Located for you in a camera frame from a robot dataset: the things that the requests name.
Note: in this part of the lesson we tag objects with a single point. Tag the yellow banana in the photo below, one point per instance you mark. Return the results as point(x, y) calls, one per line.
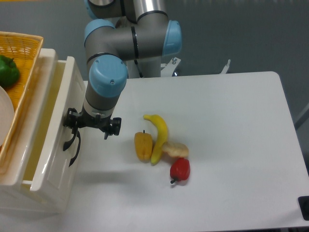
point(162, 136)

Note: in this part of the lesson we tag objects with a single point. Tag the white plate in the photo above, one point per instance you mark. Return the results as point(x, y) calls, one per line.
point(6, 115)

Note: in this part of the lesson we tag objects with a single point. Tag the white drawer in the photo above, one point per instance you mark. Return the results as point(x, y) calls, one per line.
point(70, 95)
point(63, 168)

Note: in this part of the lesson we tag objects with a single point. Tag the orange bell pepper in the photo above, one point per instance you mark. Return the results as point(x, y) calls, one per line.
point(143, 145)

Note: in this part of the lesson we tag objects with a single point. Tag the yellow wicker basket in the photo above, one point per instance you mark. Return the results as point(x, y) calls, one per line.
point(24, 49)

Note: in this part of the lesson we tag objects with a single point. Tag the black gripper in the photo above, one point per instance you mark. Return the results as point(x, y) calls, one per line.
point(75, 120)

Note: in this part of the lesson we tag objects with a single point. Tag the green bell pepper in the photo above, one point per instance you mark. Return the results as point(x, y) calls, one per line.
point(9, 73)

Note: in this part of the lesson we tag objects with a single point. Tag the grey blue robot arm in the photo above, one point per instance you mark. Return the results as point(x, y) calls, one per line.
point(120, 31)

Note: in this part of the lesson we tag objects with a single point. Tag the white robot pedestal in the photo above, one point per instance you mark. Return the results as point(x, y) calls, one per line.
point(175, 66)

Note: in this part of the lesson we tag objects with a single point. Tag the black corner device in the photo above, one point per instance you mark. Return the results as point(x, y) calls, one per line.
point(304, 206)

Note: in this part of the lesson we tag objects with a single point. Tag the beige bread piece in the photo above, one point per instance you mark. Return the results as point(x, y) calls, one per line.
point(176, 150)

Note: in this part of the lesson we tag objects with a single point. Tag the white drawer cabinet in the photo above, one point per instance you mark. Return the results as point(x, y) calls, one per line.
point(26, 146)

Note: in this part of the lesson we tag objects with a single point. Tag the red bell pepper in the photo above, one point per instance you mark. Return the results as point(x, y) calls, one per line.
point(180, 170)

